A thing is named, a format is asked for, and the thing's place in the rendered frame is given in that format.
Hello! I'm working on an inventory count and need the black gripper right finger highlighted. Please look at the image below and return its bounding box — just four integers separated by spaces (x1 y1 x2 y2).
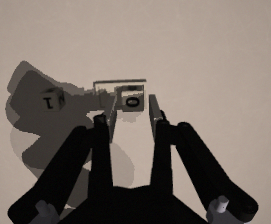
145 94 259 224

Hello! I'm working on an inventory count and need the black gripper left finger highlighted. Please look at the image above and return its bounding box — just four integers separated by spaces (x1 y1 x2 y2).
7 96 117 224

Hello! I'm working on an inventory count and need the white calendar cube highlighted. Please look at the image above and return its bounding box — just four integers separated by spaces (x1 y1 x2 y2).
121 85 144 112
38 87 66 112

